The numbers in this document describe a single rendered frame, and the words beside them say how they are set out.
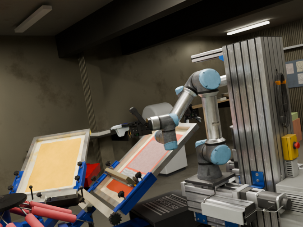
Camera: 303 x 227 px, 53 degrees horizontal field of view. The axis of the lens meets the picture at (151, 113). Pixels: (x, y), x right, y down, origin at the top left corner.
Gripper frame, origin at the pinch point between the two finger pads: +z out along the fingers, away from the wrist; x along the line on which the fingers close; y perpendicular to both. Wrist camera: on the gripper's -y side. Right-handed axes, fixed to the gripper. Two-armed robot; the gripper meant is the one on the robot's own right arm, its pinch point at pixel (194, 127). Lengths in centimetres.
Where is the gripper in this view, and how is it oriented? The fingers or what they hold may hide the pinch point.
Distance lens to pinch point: 249.8
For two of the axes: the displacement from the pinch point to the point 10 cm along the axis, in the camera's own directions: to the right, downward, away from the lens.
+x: 7.8, -4.5, 4.3
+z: 4.0, 8.9, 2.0
